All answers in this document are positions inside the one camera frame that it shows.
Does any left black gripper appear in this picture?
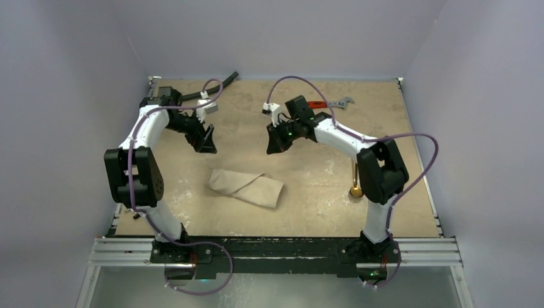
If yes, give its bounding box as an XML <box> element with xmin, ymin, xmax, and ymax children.
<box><xmin>165</xmin><ymin>108</ymin><xmax>216</xmax><ymax>153</ymax></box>

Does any beige cloth napkin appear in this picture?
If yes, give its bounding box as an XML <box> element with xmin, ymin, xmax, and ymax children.
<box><xmin>207</xmin><ymin>169</ymin><xmax>284</xmax><ymax>209</ymax></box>

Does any gold spoon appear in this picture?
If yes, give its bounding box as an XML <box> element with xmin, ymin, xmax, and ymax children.
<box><xmin>349</xmin><ymin>160</ymin><xmax>363</xmax><ymax>199</ymax></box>

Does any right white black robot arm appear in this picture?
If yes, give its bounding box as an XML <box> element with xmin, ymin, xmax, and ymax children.
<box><xmin>262</xmin><ymin>96</ymin><xmax>409</xmax><ymax>261</ymax></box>

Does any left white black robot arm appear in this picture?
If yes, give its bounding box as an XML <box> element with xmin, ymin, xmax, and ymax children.
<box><xmin>104</xmin><ymin>87</ymin><xmax>217</xmax><ymax>262</ymax></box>

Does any black foam tube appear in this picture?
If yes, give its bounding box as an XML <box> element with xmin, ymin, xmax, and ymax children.
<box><xmin>180</xmin><ymin>71</ymin><xmax>239</xmax><ymax>102</ymax></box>

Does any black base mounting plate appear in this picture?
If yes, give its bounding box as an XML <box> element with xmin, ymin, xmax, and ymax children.
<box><xmin>150</xmin><ymin>235</ymin><xmax>400</xmax><ymax>280</ymax></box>

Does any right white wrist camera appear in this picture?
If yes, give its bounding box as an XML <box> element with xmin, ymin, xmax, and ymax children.
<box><xmin>262</xmin><ymin>103</ymin><xmax>282</xmax><ymax>127</ymax></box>

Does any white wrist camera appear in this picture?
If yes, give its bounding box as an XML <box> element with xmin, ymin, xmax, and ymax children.
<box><xmin>262</xmin><ymin>103</ymin><xmax>282</xmax><ymax>127</ymax></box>
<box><xmin>195</xmin><ymin>90</ymin><xmax>219</xmax><ymax>124</ymax></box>

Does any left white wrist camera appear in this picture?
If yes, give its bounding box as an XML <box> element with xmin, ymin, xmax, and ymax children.
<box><xmin>195</xmin><ymin>90</ymin><xmax>219</xmax><ymax>124</ymax></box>

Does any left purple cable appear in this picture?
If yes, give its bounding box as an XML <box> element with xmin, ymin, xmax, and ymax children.
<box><xmin>127</xmin><ymin>78</ymin><xmax>235</xmax><ymax>299</ymax></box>

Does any purple cable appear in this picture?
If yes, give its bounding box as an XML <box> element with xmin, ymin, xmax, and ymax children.
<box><xmin>127</xmin><ymin>78</ymin><xmax>235</xmax><ymax>299</ymax></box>
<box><xmin>263</xmin><ymin>75</ymin><xmax>439</xmax><ymax>291</ymax></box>

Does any red handled adjustable wrench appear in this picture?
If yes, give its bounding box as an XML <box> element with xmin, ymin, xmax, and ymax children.
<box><xmin>308</xmin><ymin>97</ymin><xmax>355</xmax><ymax>110</ymax></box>

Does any left aluminium side rail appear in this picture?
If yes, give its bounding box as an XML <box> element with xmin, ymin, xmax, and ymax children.
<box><xmin>105</xmin><ymin>76</ymin><xmax>161</xmax><ymax>237</ymax></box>

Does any aluminium side rail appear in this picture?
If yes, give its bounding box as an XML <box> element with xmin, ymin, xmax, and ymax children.
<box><xmin>105</xmin><ymin>76</ymin><xmax>161</xmax><ymax>237</ymax></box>
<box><xmin>393</xmin><ymin>74</ymin><xmax>447</xmax><ymax>238</ymax></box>

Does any right aluminium side rail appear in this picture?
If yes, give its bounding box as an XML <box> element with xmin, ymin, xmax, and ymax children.
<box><xmin>393</xmin><ymin>74</ymin><xmax>447</xmax><ymax>238</ymax></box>

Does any aluminium front rail frame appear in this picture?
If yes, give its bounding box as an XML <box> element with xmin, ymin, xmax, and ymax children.
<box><xmin>76</xmin><ymin>237</ymin><xmax>474</xmax><ymax>307</ymax></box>

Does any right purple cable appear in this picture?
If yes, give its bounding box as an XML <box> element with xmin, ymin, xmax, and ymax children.
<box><xmin>263</xmin><ymin>75</ymin><xmax>439</xmax><ymax>291</ymax></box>

